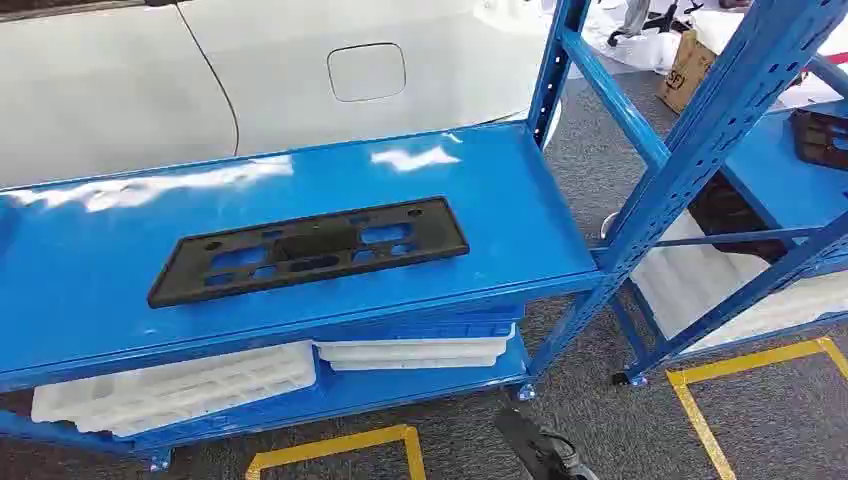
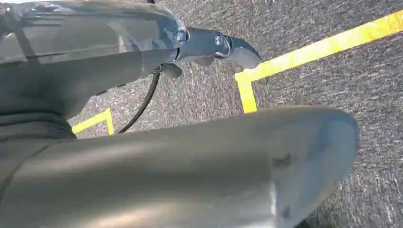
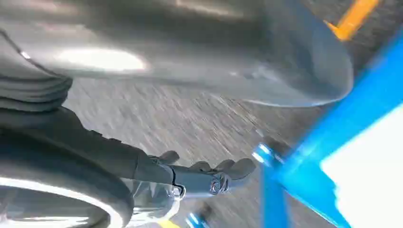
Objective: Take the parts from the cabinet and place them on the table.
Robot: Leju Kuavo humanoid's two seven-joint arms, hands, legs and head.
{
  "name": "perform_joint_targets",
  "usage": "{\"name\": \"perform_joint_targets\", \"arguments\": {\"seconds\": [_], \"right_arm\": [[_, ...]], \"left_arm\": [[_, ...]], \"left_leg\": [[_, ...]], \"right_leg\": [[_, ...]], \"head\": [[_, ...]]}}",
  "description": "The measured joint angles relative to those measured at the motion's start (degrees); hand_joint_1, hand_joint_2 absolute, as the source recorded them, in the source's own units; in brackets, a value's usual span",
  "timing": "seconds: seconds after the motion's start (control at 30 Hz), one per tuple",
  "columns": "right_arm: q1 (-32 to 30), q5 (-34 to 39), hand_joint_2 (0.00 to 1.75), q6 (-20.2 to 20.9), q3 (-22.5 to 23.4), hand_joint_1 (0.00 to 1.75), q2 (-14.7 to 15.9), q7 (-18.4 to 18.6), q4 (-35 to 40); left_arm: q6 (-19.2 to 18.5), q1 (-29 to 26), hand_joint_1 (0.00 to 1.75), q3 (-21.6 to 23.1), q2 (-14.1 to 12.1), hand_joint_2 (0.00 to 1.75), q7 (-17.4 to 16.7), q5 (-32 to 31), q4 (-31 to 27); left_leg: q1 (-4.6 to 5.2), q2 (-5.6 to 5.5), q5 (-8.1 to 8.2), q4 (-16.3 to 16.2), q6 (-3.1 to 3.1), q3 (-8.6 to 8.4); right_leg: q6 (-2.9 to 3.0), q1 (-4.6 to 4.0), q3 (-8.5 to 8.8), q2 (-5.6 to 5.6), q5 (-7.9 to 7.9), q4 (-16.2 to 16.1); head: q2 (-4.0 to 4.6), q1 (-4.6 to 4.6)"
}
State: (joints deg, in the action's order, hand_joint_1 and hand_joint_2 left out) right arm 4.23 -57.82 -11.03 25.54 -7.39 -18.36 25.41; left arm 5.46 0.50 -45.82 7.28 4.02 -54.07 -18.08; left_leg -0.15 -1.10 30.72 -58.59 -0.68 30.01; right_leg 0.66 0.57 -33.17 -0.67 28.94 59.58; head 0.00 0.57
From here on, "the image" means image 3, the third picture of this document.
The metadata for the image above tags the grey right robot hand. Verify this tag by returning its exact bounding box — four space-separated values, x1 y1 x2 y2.
0 0 354 228

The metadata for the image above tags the yellow floor tape strip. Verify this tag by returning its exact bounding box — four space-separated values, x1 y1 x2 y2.
157 219 181 228
324 0 382 41

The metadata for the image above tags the white panel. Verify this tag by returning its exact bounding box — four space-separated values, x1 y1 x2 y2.
319 104 403 228

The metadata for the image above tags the blue metal frame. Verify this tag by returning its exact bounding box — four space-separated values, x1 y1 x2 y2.
251 28 403 228

